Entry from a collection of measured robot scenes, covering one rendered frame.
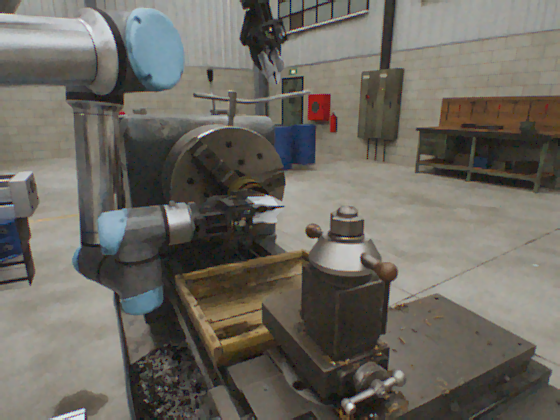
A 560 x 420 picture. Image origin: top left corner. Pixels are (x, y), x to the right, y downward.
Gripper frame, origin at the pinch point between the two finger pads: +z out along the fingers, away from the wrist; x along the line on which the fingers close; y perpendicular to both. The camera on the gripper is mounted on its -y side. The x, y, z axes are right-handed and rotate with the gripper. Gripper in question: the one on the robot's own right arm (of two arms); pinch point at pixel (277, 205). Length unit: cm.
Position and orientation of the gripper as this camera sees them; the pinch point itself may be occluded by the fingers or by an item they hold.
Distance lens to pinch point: 78.5
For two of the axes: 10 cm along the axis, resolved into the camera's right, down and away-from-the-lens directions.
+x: 0.0, -9.6, -2.9
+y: 4.6, 2.6, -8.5
